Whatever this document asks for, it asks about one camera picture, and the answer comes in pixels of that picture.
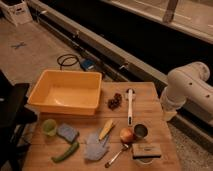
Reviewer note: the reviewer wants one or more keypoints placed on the dark purple grape bunch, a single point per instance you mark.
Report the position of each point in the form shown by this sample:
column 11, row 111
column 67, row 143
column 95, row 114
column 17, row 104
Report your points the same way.
column 115, row 102

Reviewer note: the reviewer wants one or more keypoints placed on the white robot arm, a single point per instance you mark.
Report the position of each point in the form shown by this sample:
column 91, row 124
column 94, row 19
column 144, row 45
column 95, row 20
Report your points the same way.
column 184, row 83

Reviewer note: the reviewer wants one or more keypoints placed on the green plastic cup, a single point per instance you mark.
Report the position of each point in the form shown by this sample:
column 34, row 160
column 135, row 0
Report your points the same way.
column 49, row 127

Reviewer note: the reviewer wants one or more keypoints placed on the blue device on floor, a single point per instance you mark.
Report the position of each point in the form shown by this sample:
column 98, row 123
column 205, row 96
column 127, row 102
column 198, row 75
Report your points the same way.
column 87, row 65

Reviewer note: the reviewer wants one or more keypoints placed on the yellow corn piece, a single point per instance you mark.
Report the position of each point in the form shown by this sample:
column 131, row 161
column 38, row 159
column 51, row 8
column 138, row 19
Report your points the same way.
column 107, row 127

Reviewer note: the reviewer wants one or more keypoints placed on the yellow plastic bin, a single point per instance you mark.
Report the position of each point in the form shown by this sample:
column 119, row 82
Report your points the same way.
column 67, row 92

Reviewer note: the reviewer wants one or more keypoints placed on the red yellow apple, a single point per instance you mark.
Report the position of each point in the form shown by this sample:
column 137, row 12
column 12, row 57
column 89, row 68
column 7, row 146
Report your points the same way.
column 126, row 135

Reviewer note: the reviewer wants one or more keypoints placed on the metal can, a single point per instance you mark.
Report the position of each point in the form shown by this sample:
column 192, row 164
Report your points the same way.
column 140, row 131

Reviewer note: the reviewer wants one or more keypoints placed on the blue sponge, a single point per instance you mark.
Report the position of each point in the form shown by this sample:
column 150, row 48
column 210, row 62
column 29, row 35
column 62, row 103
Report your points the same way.
column 67, row 132

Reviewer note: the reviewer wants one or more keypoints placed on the metal spoon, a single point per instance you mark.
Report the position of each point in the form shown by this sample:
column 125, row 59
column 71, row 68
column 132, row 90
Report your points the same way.
column 113, row 159

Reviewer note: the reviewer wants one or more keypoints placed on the light blue cloth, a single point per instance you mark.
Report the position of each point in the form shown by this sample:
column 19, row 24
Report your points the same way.
column 95, row 148

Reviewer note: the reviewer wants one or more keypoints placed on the green cucumber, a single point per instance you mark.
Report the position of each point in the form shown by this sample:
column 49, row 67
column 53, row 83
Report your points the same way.
column 66, row 154

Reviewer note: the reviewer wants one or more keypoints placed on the brown block eraser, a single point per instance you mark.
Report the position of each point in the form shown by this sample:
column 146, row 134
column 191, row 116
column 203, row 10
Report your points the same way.
column 146, row 150

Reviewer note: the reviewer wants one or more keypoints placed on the black chair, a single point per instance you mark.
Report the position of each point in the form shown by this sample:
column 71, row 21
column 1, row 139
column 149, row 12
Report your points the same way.
column 14, row 116

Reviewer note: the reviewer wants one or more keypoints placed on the white cardboard box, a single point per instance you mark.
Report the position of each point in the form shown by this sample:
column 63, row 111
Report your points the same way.
column 17, row 14

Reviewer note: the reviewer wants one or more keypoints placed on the white handled brush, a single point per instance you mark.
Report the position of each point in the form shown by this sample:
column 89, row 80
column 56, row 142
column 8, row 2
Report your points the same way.
column 130, row 96

